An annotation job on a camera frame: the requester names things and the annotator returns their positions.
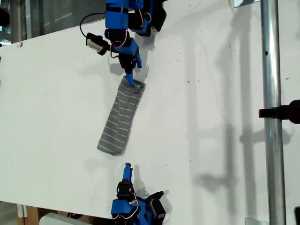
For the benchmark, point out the black round background object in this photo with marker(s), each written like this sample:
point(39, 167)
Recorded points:
point(3, 17)

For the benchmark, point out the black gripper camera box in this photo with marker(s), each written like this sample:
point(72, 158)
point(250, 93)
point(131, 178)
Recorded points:
point(157, 207)
point(96, 43)

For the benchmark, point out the grey white-striped towel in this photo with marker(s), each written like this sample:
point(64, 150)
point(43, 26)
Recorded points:
point(117, 131)

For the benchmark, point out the metal table bracket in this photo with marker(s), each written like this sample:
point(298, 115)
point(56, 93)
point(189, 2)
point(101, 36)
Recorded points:
point(243, 2)

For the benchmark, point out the wooden table leg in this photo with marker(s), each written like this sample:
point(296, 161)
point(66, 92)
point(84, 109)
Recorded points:
point(32, 215)

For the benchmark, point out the black post clamp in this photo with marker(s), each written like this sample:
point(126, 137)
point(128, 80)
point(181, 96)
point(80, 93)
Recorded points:
point(286, 112)

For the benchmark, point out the black object at table edge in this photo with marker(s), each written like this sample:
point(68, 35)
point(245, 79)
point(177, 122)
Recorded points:
point(297, 215)

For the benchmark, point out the steel post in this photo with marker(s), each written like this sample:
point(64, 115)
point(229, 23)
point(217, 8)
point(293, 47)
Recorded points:
point(272, 140)

